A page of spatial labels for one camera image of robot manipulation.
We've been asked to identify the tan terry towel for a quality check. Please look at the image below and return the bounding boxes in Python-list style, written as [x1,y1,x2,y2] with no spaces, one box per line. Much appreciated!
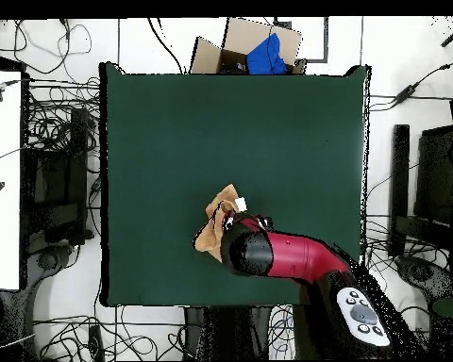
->
[193,183,248,264]

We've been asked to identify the dark green table cloth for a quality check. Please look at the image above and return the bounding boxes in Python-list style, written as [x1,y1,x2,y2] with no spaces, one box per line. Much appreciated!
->
[98,61,372,307]

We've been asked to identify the long black bar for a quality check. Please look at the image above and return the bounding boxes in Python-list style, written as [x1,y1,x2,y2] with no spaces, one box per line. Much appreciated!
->
[387,123,411,258]

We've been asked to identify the dark grey stand base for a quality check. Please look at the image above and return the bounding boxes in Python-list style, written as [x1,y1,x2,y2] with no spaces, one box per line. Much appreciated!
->
[25,243,76,282]
[394,254,453,303]

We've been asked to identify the blue cloth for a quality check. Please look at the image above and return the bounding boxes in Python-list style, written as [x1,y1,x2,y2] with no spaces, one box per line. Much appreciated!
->
[245,32,288,75]

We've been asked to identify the black square case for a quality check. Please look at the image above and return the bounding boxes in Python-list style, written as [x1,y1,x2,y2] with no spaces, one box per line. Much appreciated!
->
[413,124,453,227]

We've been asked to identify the brown cardboard box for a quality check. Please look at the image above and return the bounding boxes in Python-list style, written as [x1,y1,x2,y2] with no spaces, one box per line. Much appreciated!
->
[189,17,309,75]

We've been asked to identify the black power adapter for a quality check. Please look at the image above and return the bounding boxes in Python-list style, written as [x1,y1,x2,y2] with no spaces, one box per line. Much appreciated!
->
[394,83,420,105]

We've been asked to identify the black equipment rack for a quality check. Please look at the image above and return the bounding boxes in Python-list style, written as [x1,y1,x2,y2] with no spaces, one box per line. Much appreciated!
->
[22,107,95,246]

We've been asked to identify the black power strip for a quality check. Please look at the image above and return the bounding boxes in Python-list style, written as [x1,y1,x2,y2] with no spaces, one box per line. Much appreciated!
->
[87,324,106,362]

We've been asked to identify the white table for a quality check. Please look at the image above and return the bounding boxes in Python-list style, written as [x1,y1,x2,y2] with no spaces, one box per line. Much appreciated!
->
[0,70,23,290]

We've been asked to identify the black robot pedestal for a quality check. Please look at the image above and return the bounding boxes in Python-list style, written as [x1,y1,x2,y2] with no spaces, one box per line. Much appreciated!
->
[183,305,273,361]

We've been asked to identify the looped black cable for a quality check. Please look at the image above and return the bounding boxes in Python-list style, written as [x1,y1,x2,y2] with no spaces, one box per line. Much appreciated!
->
[12,18,92,75]

